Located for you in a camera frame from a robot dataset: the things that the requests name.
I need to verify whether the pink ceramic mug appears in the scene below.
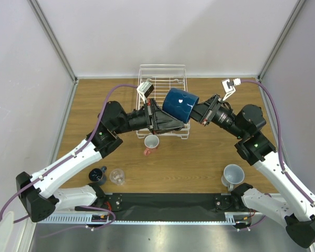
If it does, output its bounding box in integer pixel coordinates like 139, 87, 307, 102
144, 135, 160, 156

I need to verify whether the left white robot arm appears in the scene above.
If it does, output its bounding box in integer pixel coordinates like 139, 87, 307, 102
16, 99, 188, 223

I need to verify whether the light grey flared mug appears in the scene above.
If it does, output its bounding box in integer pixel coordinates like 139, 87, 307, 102
221, 164, 245, 192

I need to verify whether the aluminium frame post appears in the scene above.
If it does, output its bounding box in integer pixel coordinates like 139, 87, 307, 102
26, 0, 78, 82
257, 0, 307, 81

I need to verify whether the right aluminium frame post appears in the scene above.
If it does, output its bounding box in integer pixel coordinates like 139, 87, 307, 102
257, 0, 307, 81

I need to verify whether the white wire dish rack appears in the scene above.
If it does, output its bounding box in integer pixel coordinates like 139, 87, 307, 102
136, 64, 190, 140

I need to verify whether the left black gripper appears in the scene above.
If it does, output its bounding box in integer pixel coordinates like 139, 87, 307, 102
113, 99, 183, 135

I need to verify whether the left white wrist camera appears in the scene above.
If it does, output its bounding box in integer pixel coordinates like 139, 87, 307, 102
136, 80, 154, 103

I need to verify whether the large dark blue mug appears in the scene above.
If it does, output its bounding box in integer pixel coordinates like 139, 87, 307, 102
162, 88, 199, 123

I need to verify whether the clear plastic cup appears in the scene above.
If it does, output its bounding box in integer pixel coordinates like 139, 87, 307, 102
109, 169, 125, 185

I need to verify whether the left aluminium frame post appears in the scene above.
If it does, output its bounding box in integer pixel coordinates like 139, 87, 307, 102
26, 0, 78, 82

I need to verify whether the small dark blue mug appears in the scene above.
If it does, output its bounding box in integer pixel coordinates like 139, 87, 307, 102
88, 166, 107, 186

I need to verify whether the slotted grey cable duct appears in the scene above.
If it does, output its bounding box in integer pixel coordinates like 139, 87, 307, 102
40, 213, 251, 226

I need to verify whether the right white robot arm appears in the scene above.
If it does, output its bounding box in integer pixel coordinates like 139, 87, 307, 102
190, 94, 315, 248

